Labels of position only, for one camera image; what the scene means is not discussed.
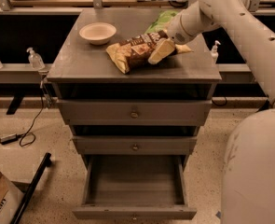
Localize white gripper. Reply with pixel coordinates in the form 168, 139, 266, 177
148, 7, 204, 64

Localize brown chip bag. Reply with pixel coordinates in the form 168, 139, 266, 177
106, 30, 192, 74

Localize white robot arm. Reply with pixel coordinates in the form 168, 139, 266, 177
148, 0, 275, 224

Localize green chip bag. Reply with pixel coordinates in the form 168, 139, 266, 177
145, 10, 178, 33

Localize grey top drawer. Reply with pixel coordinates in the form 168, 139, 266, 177
57, 100, 212, 126

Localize grey wooden drawer cabinet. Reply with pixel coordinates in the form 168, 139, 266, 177
47, 8, 221, 164

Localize grey middle drawer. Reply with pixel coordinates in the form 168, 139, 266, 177
73, 136, 197, 155

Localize open grey bottom drawer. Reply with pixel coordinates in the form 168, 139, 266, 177
73, 155, 197, 220

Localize white pump bottle right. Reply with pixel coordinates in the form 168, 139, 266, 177
211, 40, 221, 62

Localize white paper bowl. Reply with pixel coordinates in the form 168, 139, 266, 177
79, 22, 117, 45

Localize clear pump sanitizer bottle left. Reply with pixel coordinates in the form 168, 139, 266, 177
26, 48, 45, 70

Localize black pole on floor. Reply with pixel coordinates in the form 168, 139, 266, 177
10, 152, 52, 224

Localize cardboard box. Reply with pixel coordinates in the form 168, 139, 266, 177
0, 172, 23, 224

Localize grey shelf rail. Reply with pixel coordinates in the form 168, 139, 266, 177
0, 63, 51, 84

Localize black power adapter with cable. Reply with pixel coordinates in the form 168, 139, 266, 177
0, 97, 44, 147

